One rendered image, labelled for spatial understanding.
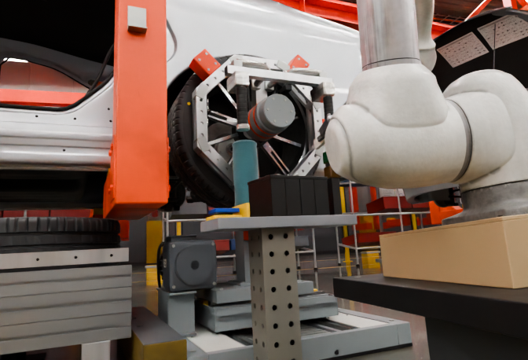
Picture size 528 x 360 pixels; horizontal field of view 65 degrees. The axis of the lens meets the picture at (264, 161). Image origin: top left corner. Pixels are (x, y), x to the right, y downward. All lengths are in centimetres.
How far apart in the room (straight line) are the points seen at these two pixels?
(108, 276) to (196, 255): 31
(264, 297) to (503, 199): 65
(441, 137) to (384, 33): 20
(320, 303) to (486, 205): 102
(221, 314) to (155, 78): 83
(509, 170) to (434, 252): 19
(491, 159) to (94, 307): 114
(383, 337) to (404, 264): 77
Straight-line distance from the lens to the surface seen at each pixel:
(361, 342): 154
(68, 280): 142
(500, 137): 80
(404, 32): 77
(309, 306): 168
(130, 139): 138
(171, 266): 153
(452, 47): 501
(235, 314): 156
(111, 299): 143
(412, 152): 72
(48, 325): 142
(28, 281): 142
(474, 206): 83
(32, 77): 1210
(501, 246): 68
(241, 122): 136
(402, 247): 85
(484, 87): 84
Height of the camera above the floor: 38
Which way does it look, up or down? 11 degrees up
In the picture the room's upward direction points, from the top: 3 degrees counter-clockwise
